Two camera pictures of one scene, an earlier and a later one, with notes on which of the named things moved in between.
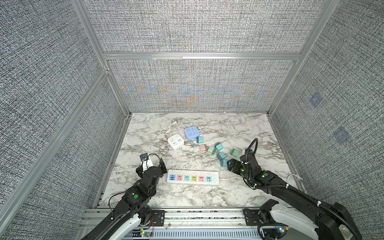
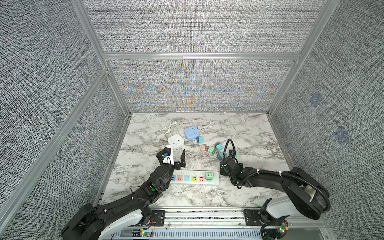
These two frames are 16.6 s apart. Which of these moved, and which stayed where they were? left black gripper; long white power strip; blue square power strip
Moved: left black gripper
Stayed: blue square power strip; long white power strip
